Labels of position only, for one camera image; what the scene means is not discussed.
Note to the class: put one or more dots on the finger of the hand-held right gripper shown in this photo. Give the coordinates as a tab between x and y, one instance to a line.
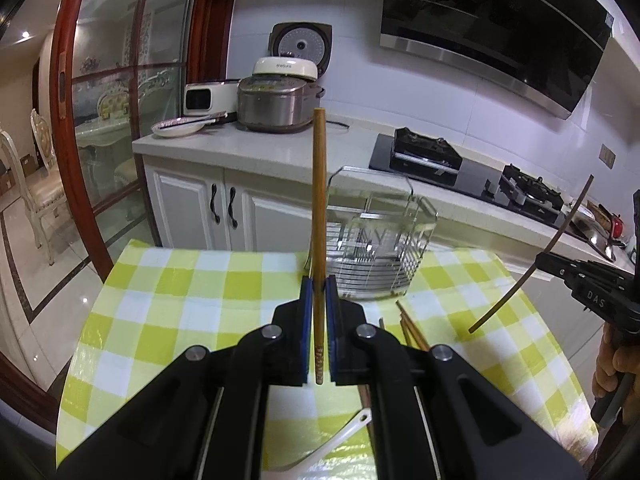
557	265

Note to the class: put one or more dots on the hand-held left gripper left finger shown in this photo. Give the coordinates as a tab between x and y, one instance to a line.
306	330

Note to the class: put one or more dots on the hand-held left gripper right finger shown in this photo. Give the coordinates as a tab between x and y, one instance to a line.
332	330

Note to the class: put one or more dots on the thin bamboo chopstick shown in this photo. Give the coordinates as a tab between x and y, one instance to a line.
505	300

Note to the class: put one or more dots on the white plastic spoon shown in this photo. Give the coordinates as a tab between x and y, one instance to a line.
350	422

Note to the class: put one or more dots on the light bamboo chopstick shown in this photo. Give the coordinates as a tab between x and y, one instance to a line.
319	185

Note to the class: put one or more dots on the person's right hand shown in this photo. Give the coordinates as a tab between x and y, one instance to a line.
607	365

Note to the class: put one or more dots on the stainless steel pan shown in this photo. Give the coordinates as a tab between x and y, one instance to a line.
590	232

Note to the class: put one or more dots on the red round object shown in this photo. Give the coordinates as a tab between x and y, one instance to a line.
618	225

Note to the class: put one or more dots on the black burner grate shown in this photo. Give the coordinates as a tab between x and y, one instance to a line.
425	147
530	187

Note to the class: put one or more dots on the black glass gas stove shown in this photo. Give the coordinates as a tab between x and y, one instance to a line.
475	177

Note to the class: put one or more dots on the yellow checked tablecloth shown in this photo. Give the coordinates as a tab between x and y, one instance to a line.
165	310

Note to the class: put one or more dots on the white kitchen cabinet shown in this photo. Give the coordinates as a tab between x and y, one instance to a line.
185	200

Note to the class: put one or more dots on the silver pressure cooker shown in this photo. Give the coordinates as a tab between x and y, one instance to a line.
270	105

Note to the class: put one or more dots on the patterned rim plate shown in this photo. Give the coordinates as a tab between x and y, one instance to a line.
175	130

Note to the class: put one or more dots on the white box appliance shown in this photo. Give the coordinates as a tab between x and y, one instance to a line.
220	97

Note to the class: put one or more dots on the black range hood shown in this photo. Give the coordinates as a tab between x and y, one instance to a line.
475	20

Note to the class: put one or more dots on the cream ornate dining chair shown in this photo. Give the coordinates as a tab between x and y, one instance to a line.
42	135
35	200

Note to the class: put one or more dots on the red framed glass door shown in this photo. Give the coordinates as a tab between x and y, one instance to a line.
67	110

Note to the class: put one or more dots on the wall socket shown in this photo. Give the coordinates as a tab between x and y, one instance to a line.
607	155

